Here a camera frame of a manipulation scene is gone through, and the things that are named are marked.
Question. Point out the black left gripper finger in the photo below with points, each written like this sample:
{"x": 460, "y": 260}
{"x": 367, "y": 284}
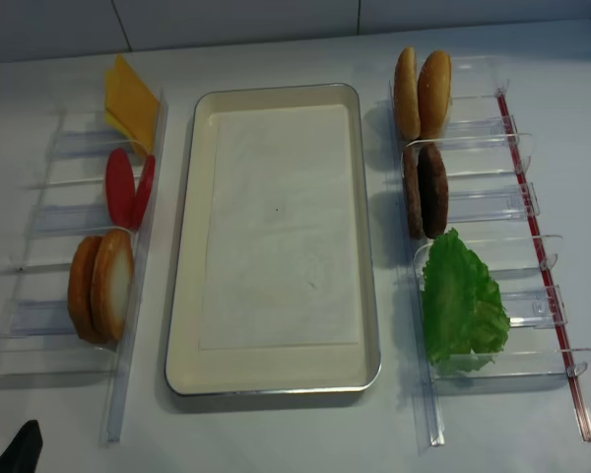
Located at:
{"x": 23, "y": 452}

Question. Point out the bun slice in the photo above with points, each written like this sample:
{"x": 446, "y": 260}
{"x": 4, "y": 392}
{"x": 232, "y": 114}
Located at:
{"x": 111, "y": 284}
{"x": 79, "y": 290}

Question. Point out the right red tomato slice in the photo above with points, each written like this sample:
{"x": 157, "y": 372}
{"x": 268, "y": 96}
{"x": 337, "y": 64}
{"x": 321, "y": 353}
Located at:
{"x": 143, "y": 192}

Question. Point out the red tomato slice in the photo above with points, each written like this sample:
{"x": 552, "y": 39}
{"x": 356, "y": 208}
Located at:
{"x": 119, "y": 188}
{"x": 143, "y": 192}

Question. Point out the left red tomato slice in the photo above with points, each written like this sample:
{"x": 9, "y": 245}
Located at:
{"x": 119, "y": 188}

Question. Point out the front orange cheese slice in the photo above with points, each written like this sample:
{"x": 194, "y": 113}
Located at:
{"x": 133, "y": 104}

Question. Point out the rear yellow cheese slice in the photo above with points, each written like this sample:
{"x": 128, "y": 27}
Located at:
{"x": 114, "y": 123}

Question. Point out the green lettuce leaf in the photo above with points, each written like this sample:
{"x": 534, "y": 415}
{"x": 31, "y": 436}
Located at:
{"x": 465, "y": 322}

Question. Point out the right dark meat patty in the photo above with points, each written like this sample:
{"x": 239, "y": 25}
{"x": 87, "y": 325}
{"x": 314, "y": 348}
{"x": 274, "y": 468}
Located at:
{"x": 433, "y": 186}

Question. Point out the left brown meat patty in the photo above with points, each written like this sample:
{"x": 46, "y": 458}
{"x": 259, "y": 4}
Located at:
{"x": 412, "y": 193}

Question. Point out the clear acrylic left rack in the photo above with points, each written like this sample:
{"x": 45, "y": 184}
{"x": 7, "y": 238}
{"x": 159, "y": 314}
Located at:
{"x": 37, "y": 336}

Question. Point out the clear acrylic rack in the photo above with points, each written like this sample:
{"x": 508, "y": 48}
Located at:
{"x": 493, "y": 207}
{"x": 37, "y": 336}

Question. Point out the cream rectangular metal tray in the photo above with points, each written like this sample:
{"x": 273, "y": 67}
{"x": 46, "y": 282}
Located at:
{"x": 191, "y": 369}

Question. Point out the white paper tray liner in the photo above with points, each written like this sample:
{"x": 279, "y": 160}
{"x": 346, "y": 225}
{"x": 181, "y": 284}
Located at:
{"x": 281, "y": 259}

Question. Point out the clear acrylic right rack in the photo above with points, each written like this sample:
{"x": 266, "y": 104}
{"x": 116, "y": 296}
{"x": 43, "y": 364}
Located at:
{"x": 493, "y": 207}

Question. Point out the left top bun half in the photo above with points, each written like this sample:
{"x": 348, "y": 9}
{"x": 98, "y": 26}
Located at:
{"x": 405, "y": 95}

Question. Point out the bun half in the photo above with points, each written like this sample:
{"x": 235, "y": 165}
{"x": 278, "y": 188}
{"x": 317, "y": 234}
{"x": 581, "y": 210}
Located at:
{"x": 405, "y": 95}
{"x": 434, "y": 85}

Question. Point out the right top bun half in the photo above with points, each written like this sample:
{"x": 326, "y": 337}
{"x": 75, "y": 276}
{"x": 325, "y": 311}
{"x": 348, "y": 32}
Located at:
{"x": 434, "y": 85}

